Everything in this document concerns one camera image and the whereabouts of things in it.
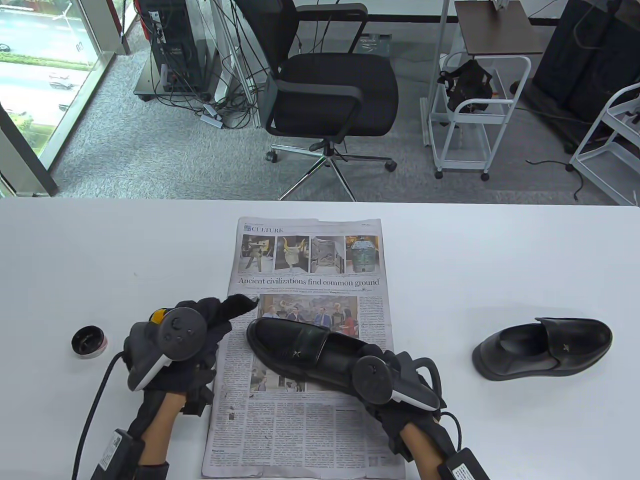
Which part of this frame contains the black leather loafer shoe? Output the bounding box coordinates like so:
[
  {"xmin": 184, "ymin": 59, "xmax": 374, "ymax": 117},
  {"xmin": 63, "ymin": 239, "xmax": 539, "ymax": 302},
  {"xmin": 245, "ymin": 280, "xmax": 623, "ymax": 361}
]
[
  {"xmin": 246, "ymin": 317, "xmax": 396, "ymax": 396},
  {"xmin": 471, "ymin": 317, "xmax": 614, "ymax": 382}
]

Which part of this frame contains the grey motion controller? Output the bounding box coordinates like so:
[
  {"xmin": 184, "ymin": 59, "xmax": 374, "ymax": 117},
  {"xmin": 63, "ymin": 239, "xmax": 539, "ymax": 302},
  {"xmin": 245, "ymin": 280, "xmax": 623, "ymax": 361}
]
[
  {"xmin": 352, "ymin": 354, "xmax": 447, "ymax": 412},
  {"xmin": 124, "ymin": 307, "xmax": 208, "ymax": 392}
]

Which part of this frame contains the grey power strip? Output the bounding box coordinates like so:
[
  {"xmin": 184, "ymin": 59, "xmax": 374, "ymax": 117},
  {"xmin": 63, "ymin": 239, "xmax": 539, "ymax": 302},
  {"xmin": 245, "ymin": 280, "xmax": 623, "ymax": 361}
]
[{"xmin": 200, "ymin": 102, "xmax": 225, "ymax": 128}]

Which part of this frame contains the black floor cable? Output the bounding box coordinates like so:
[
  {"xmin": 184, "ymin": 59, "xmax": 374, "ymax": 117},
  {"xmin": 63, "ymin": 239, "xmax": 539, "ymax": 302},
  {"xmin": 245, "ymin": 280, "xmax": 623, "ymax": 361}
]
[{"xmin": 526, "ymin": 159, "xmax": 585, "ymax": 202}]

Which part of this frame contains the person's left forearm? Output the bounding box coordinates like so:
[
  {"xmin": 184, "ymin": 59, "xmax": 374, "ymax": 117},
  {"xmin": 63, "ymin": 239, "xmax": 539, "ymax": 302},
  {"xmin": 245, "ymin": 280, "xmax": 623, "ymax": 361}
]
[{"xmin": 137, "ymin": 392, "xmax": 183, "ymax": 468}]

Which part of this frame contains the black cabinet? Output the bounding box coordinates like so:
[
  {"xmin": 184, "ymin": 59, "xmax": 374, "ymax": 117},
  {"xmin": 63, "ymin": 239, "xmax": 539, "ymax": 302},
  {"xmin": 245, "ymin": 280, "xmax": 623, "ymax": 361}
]
[{"xmin": 510, "ymin": 0, "xmax": 640, "ymax": 153}]

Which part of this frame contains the brown top side table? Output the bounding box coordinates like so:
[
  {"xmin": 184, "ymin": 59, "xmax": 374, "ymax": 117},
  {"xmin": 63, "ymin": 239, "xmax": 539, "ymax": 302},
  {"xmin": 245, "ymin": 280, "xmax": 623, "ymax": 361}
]
[{"xmin": 454, "ymin": 0, "xmax": 545, "ymax": 57}]

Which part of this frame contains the black office chair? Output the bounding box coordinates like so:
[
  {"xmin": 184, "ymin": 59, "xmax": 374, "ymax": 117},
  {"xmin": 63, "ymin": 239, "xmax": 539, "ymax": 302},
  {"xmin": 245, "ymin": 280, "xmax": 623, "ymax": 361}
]
[{"xmin": 234, "ymin": 0, "xmax": 400, "ymax": 202}]

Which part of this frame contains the glass window with frame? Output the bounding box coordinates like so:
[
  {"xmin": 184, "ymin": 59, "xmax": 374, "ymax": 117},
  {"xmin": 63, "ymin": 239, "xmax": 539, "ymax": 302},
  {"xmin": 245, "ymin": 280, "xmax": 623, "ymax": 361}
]
[{"xmin": 0, "ymin": 0, "xmax": 141, "ymax": 196}]

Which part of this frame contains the tangle of black cables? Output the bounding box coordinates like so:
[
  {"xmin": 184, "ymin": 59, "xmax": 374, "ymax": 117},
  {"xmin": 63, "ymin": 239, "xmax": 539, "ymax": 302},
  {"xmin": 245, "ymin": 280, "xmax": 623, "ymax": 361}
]
[{"xmin": 150, "ymin": 50, "xmax": 266, "ymax": 131}]

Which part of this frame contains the printed newspaper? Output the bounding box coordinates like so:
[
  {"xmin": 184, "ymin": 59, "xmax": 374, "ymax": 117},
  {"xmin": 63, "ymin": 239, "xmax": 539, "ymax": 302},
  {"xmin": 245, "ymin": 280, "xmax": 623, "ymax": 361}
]
[{"xmin": 201, "ymin": 216, "xmax": 407, "ymax": 480}]

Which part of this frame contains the white tiered rolling cart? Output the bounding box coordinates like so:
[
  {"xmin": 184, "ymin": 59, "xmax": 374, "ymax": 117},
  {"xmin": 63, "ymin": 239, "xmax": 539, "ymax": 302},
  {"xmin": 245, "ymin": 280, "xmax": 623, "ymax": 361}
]
[{"xmin": 569, "ymin": 82, "xmax": 640, "ymax": 207}]

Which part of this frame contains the white mesh rolling cart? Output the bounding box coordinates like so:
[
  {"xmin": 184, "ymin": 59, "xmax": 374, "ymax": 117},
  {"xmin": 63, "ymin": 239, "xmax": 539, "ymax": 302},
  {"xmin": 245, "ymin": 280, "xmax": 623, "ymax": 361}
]
[{"xmin": 429, "ymin": 54, "xmax": 532, "ymax": 181}]

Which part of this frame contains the round black shoe polish tin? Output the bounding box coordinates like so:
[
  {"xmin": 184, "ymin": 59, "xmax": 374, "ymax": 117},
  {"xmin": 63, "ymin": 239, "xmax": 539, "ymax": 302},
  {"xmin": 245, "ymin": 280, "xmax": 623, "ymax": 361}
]
[{"xmin": 71, "ymin": 325, "xmax": 109, "ymax": 360}]

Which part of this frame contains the person's left hand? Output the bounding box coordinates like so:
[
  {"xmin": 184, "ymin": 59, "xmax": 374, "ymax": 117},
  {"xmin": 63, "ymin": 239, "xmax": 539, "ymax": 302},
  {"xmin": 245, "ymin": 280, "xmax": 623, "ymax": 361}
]
[{"xmin": 165, "ymin": 298, "xmax": 235, "ymax": 417}]

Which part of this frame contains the white metal frame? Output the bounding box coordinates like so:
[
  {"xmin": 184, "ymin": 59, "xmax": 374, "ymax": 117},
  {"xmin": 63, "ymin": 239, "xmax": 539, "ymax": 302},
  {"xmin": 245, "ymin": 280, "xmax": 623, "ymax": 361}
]
[{"xmin": 207, "ymin": 0, "xmax": 263, "ymax": 131}]

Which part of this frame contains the person's right forearm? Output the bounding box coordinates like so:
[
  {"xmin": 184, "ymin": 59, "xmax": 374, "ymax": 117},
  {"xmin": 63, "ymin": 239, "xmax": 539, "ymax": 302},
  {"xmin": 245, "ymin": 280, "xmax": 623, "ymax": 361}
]
[{"xmin": 400, "ymin": 420, "xmax": 451, "ymax": 480}]

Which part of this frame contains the person's right hand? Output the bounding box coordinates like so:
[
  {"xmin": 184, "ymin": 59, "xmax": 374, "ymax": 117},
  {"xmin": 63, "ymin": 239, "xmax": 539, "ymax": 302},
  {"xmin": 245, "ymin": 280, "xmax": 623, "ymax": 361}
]
[{"xmin": 365, "ymin": 351, "xmax": 446, "ymax": 453}]

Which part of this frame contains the black bag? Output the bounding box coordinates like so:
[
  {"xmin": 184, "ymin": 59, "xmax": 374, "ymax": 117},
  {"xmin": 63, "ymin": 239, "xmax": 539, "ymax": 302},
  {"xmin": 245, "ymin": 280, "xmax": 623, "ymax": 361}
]
[{"xmin": 438, "ymin": 59, "xmax": 495, "ymax": 113}]

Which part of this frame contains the black computer tower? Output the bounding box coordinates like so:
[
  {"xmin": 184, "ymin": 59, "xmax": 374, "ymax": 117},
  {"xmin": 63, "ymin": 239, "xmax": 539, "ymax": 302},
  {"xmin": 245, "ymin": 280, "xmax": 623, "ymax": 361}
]
[{"xmin": 137, "ymin": 0, "xmax": 211, "ymax": 96}]

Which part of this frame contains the white metal pole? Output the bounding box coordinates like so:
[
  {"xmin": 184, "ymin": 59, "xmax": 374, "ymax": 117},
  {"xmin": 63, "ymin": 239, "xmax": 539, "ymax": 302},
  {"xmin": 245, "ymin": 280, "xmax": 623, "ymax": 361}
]
[{"xmin": 422, "ymin": 0, "xmax": 451, "ymax": 148}]

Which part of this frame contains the dark wheeled platform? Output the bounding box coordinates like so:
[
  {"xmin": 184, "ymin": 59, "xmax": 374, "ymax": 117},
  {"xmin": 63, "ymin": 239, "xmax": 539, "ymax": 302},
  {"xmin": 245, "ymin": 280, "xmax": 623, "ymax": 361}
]
[{"xmin": 133, "ymin": 50, "xmax": 223, "ymax": 103}]

